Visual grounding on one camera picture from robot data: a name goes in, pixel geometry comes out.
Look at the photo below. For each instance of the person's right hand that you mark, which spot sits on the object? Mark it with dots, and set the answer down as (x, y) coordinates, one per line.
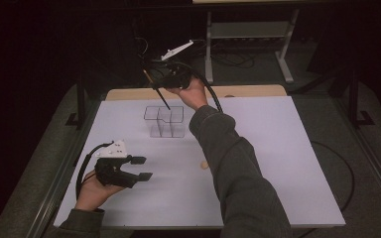
(193, 94)

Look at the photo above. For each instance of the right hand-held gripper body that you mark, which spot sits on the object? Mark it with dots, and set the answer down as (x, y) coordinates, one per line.
(177, 76)

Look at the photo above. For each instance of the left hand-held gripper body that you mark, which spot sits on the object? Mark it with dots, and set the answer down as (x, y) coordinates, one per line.
(112, 172)

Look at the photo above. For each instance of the clear acrylic organizer box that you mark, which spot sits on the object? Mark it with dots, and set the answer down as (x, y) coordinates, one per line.
(165, 127)

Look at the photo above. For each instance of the aluminium rail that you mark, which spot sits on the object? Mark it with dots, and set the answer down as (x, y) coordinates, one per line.
(373, 158)
(56, 188)

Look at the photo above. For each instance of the thin makeup brush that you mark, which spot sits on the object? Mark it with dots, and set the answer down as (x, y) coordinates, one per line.
(163, 99)

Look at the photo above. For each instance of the black metal stand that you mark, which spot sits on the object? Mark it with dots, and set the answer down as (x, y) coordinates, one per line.
(354, 99)
(80, 99)

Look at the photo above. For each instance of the person's left hand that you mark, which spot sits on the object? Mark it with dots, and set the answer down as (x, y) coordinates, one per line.
(92, 195)

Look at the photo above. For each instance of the white metal desk frame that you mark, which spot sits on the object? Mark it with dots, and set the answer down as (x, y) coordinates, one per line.
(208, 66)

